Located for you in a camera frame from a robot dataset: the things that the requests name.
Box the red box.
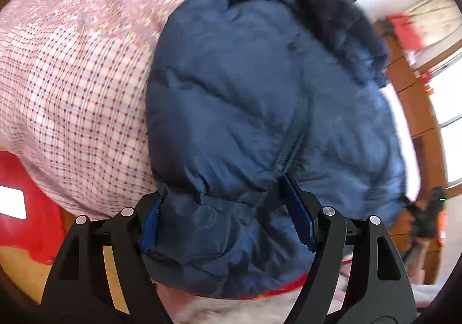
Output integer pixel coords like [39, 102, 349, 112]
[388, 14, 424, 52]

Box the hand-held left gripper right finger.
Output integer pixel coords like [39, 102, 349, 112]
[280, 174, 416, 324]

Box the red plastic item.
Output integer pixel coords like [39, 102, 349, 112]
[0, 151, 69, 265]

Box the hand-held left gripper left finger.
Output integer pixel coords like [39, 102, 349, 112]
[40, 194, 170, 324]

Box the navy blue puffer jacket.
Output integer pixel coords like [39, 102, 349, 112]
[146, 0, 410, 299]

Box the wooden dresser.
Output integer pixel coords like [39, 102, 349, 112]
[373, 19, 448, 274]

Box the pink floral bedspread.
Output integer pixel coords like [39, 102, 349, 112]
[0, 0, 300, 220]

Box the window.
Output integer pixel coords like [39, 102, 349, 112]
[408, 0, 462, 198]

